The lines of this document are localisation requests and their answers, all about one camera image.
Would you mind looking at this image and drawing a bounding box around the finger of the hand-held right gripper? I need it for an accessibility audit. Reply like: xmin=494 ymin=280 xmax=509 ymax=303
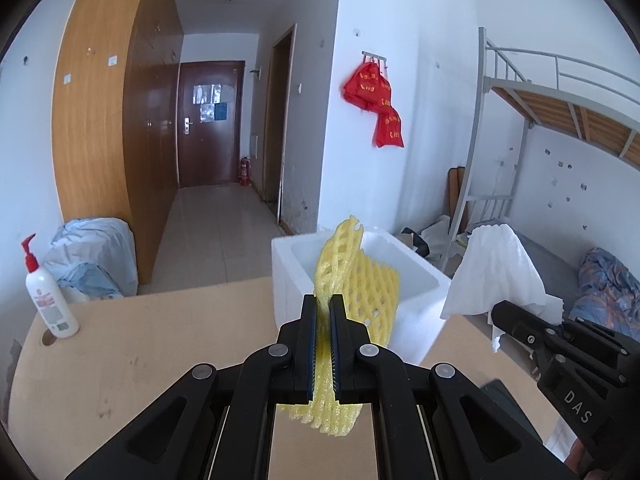
xmin=564 ymin=317 xmax=640 ymax=389
xmin=490 ymin=300 xmax=567 ymax=362

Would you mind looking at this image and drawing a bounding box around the grey plastic covered bundle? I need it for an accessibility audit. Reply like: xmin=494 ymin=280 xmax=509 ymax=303
xmin=44 ymin=217 xmax=139 ymax=302

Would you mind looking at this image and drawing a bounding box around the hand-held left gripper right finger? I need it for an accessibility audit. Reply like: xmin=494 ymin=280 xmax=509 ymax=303
xmin=329 ymin=294 xmax=576 ymax=480

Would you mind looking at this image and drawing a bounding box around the leaning wooden board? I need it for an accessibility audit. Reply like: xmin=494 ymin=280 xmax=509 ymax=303
xmin=446 ymin=166 xmax=469 ymax=222

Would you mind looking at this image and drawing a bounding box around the black bag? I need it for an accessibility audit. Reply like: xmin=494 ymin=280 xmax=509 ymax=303
xmin=400 ymin=227 xmax=431 ymax=259

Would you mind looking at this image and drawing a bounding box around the patterned blue blanket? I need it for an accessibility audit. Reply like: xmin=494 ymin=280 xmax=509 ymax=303
xmin=570 ymin=247 xmax=640 ymax=337

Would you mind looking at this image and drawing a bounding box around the white lotion pump bottle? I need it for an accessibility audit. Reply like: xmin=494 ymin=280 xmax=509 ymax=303
xmin=21 ymin=234 xmax=80 ymax=340

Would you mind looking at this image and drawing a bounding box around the grey mattress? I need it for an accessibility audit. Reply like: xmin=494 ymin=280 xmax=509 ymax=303
xmin=465 ymin=220 xmax=597 ymax=312

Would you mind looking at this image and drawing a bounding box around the white bag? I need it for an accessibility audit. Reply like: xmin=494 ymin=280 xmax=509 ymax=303
xmin=420 ymin=215 xmax=452 ymax=257

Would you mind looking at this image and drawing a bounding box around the dark brown door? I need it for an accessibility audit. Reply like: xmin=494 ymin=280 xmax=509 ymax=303
xmin=178 ymin=61 xmax=246 ymax=189

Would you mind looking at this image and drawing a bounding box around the grey notice sheet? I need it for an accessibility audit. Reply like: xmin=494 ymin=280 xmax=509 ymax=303
xmin=192 ymin=82 xmax=221 ymax=104

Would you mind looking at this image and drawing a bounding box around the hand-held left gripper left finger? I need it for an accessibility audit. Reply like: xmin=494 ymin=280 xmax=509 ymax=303
xmin=65 ymin=294 xmax=321 ymax=480

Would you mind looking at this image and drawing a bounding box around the yellow foam net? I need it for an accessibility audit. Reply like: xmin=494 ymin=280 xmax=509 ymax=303
xmin=280 ymin=215 xmax=403 ymax=436

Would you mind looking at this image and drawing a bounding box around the light wooden side door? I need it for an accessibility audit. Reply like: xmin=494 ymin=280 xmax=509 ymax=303
xmin=262 ymin=24 xmax=297 ymax=227

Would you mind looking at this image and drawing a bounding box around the red bag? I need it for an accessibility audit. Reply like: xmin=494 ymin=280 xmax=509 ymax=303
xmin=372 ymin=72 xmax=394 ymax=111
xmin=342 ymin=62 xmax=382 ymax=112
xmin=373 ymin=106 xmax=405 ymax=150

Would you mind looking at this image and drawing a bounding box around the white metal bunk bed frame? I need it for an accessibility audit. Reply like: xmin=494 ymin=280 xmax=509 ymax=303
xmin=440 ymin=27 xmax=640 ymax=272

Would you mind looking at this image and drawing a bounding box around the wooden wardrobe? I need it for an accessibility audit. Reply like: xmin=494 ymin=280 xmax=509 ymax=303
xmin=51 ymin=0 xmax=184 ymax=287

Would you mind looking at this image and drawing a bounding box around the white cloth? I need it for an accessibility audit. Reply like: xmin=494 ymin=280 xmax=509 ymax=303
xmin=440 ymin=223 xmax=565 ymax=353

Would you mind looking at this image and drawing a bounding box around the white foam box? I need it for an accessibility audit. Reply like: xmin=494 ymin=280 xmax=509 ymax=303
xmin=271 ymin=227 xmax=453 ymax=367

